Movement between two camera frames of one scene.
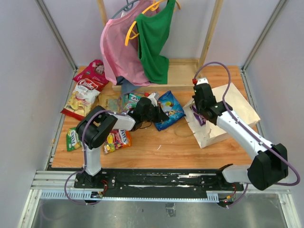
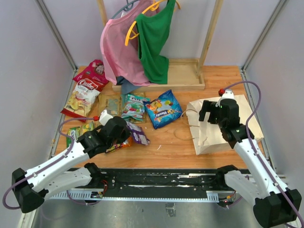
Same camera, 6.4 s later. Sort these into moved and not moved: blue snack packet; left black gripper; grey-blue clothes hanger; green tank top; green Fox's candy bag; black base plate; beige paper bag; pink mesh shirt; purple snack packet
Moved: purple snack packet; beige paper bag; left black gripper
Not moved: green tank top; grey-blue clothes hanger; pink mesh shirt; green Fox's candy bag; black base plate; blue snack packet
